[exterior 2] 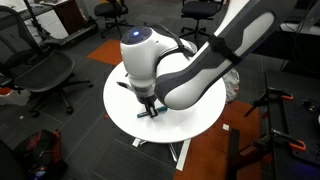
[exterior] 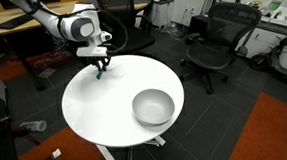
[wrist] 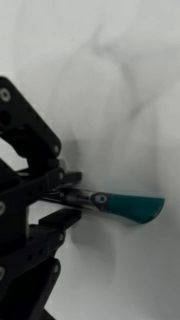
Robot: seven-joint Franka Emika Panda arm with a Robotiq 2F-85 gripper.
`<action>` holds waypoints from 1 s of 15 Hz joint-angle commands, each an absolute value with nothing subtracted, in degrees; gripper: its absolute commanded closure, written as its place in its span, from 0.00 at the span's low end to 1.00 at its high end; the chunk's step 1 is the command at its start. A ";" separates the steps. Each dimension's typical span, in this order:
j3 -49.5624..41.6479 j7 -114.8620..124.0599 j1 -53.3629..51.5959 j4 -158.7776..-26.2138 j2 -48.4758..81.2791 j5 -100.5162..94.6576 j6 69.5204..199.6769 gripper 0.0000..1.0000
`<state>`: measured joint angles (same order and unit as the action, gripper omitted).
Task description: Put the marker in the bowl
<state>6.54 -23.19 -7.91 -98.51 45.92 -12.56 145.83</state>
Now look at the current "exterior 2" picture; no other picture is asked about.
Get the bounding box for black workbench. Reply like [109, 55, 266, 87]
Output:
[225, 69, 320, 180]

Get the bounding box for teal marker pen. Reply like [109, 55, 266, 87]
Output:
[136, 105, 168, 119]

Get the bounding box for brown wooden cabinet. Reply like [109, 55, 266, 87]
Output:
[52, 0, 85, 36]

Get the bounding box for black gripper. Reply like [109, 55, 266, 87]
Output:
[134, 92, 160, 119]

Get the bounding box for large black mesh office chair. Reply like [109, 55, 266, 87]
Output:
[0, 4, 95, 119]

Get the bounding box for white table base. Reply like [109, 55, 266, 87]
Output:
[131, 135, 192, 172]

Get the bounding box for white plastic bag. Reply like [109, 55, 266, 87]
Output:
[222, 67, 241, 104]

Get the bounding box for red black backpack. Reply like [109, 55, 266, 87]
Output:
[13, 128, 69, 180]

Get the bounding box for orange handled bench clamp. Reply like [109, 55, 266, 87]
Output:
[244, 86, 295, 118]
[252, 128, 307, 158]

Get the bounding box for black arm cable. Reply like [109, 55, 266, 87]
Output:
[143, 23, 201, 73]

